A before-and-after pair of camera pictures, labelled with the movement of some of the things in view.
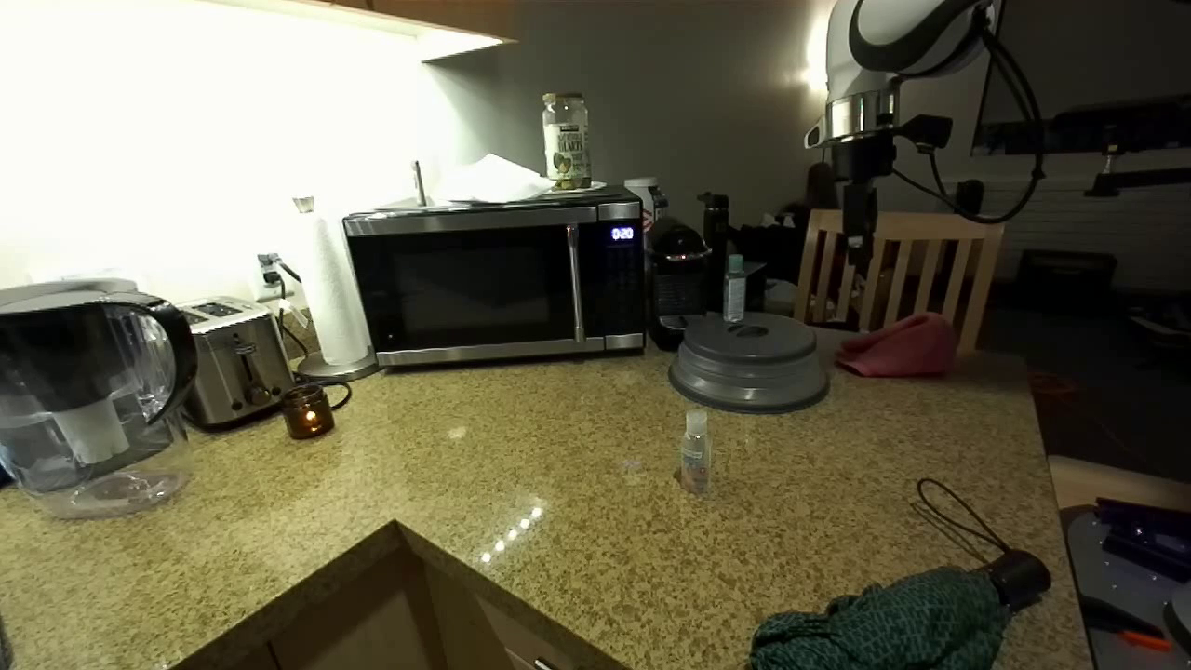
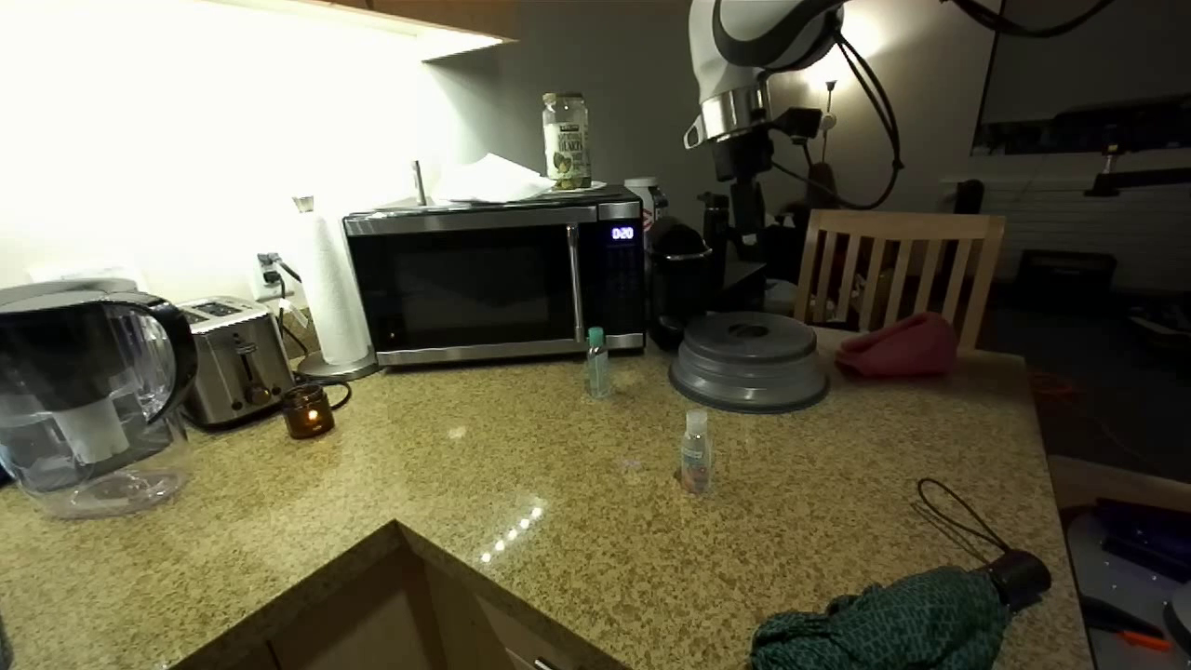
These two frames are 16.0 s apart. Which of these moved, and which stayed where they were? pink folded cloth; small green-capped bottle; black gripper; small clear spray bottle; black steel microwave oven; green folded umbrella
Moved: black gripper; small green-capped bottle
Stayed: black steel microwave oven; small clear spray bottle; green folded umbrella; pink folded cloth
